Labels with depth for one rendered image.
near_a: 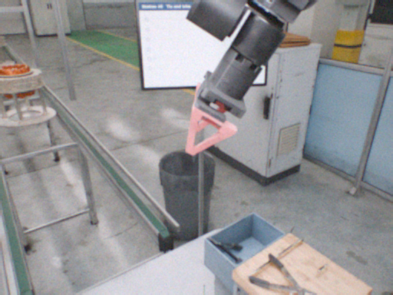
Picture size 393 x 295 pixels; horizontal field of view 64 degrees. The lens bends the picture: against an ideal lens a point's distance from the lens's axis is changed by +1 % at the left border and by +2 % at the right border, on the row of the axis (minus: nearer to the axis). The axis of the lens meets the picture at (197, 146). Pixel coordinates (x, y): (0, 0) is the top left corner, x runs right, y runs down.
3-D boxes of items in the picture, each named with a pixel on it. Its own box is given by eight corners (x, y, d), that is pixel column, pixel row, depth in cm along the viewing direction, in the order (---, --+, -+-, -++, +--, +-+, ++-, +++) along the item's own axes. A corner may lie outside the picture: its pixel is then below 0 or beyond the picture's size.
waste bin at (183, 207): (153, 223, 240) (149, 158, 215) (194, 205, 259) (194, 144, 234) (179, 253, 212) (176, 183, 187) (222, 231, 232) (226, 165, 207)
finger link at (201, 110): (166, 149, 43) (202, 93, 40) (173, 128, 50) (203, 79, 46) (209, 171, 45) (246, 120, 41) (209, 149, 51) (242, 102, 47)
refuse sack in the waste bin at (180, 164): (151, 200, 231) (147, 158, 215) (194, 183, 250) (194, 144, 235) (178, 229, 202) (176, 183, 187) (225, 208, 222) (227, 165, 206)
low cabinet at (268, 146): (304, 171, 308) (326, 44, 255) (263, 190, 280) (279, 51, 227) (235, 136, 383) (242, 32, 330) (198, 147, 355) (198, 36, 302)
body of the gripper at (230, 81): (198, 99, 41) (229, 49, 38) (201, 79, 50) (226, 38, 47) (239, 123, 43) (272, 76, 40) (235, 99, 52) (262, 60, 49)
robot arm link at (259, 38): (295, 30, 39) (286, 24, 44) (250, -2, 38) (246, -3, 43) (262, 77, 42) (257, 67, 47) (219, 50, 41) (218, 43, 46)
